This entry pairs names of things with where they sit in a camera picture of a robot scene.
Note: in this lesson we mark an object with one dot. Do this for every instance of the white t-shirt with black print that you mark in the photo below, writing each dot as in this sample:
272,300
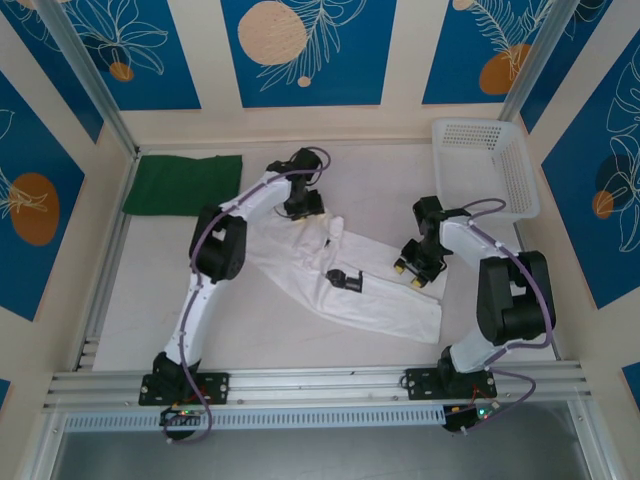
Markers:
380,305

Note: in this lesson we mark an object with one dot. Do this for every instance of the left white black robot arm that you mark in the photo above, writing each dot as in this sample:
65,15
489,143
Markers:
220,245

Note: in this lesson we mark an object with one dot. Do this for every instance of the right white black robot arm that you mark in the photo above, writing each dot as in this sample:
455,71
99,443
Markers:
515,300

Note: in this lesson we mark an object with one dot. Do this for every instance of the white perforated plastic basket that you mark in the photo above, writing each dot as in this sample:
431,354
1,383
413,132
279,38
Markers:
470,160

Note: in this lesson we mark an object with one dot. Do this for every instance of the folded green t-shirt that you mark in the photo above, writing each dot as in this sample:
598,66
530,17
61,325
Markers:
175,182

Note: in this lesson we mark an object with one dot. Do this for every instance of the small controller circuit board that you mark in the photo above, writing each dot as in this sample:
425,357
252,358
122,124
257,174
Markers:
180,414
470,417

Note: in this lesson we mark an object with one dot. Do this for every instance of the grey metal plate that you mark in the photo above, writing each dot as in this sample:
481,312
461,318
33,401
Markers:
320,457

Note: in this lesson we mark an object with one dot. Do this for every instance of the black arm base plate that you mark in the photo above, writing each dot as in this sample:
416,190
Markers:
420,382
215,387

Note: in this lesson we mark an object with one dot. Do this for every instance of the aluminium profile mounting rail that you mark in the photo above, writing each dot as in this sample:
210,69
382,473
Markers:
310,382

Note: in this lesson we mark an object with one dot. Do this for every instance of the aluminium corner post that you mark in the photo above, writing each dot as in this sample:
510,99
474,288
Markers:
90,75
535,60

